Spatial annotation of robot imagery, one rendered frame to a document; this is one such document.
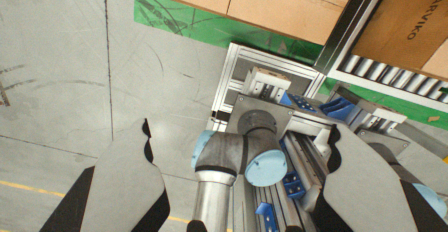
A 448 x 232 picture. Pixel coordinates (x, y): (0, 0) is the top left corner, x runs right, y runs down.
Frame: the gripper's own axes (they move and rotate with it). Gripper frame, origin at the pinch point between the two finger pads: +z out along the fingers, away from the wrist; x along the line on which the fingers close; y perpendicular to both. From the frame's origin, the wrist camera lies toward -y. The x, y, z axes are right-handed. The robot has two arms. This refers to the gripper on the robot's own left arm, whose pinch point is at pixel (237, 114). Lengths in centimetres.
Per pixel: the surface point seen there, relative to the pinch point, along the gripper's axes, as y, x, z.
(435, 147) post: 50, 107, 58
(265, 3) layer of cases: -16, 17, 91
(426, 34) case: -3, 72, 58
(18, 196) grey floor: 260, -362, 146
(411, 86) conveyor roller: 28, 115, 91
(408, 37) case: -2, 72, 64
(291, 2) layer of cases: -17, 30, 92
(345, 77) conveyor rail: 22, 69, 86
